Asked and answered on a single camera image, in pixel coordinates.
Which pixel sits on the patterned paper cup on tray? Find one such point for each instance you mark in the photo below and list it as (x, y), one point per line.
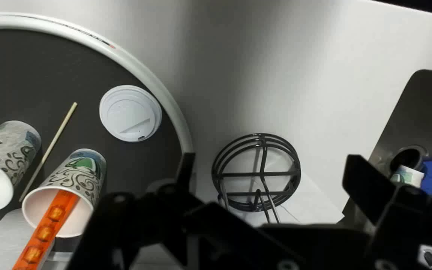
(19, 146)

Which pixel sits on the oval black tray white rim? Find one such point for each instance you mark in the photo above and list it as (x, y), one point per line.
(53, 77)

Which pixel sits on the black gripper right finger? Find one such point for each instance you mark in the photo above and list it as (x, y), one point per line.
(401, 214)

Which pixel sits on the stainless steel sink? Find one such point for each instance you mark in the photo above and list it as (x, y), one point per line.
(407, 137)

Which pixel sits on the black wire paper towel stand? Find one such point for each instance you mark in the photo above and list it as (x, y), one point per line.
(259, 190)

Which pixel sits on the wooden stir stick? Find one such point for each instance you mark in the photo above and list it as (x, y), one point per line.
(49, 151)

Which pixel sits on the white plastic cup lid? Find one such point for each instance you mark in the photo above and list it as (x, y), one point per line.
(130, 113)

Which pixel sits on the patterned paper cup with orange tool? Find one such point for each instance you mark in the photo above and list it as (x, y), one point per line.
(82, 175)

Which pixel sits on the patterned paper cup in sink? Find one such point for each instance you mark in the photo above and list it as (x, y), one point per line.
(407, 176)

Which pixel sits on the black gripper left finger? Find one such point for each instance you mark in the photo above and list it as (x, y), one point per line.
(199, 236)

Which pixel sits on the orange plastic tool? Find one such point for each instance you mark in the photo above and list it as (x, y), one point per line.
(49, 227)

